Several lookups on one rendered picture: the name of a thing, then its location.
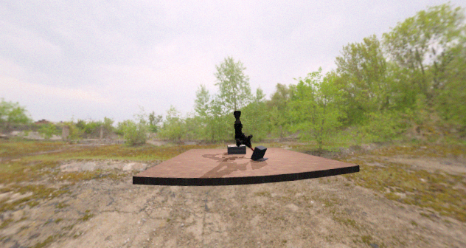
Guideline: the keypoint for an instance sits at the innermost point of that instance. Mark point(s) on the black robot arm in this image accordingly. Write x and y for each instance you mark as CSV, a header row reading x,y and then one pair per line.
x,y
237,125

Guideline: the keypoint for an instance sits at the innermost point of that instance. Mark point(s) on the grey sloped panel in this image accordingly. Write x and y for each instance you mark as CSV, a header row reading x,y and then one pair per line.
x,y
259,153

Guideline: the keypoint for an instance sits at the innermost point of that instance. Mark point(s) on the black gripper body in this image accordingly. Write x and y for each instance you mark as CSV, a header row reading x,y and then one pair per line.
x,y
243,138

